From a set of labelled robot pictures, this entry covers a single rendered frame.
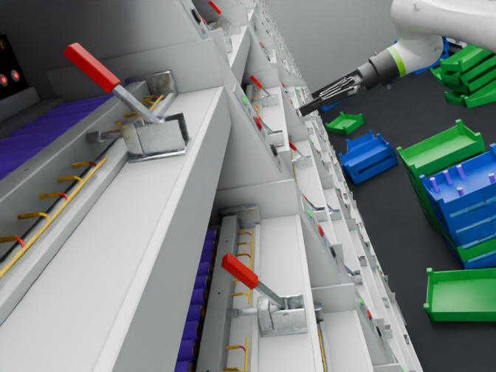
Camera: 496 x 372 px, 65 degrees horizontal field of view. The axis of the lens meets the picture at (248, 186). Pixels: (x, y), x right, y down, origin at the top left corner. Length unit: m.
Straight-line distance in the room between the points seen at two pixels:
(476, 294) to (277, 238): 1.36
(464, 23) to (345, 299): 0.69
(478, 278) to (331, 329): 1.27
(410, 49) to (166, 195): 1.05
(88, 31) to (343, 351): 0.49
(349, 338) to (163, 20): 0.46
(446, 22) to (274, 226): 0.73
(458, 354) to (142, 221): 1.50
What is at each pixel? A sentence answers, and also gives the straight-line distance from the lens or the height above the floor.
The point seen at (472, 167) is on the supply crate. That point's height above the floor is 0.34.
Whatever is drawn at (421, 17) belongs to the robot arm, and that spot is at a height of 1.07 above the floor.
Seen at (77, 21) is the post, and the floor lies 1.39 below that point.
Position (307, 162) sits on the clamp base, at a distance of 1.04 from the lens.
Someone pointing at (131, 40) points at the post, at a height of 1.35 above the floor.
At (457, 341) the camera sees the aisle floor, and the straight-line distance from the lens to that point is 1.66.
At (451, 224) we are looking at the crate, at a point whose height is 0.27.
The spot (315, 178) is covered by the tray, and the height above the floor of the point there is 0.89.
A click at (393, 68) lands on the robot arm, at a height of 0.96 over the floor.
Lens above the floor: 1.33
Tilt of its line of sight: 23 degrees down
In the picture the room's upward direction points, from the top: 33 degrees counter-clockwise
